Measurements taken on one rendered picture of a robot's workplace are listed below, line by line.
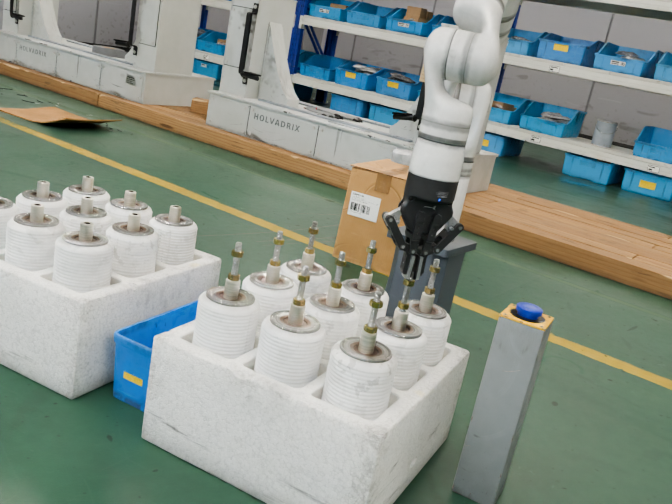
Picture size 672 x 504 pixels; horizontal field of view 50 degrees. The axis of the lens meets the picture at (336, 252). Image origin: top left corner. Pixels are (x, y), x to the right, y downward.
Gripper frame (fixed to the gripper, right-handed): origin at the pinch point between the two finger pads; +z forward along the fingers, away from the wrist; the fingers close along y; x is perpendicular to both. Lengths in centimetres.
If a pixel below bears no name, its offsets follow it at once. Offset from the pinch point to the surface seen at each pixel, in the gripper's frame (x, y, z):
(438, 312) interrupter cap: 7.4, 10.1, 10.2
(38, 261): 32, -55, 16
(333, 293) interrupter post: 6.9, -9.2, 8.2
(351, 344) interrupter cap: -7.5, -10.0, 10.1
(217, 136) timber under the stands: 279, 5, 32
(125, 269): 33, -41, 17
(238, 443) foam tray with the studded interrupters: -5.3, -23.2, 28.1
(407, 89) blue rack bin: 491, 186, 4
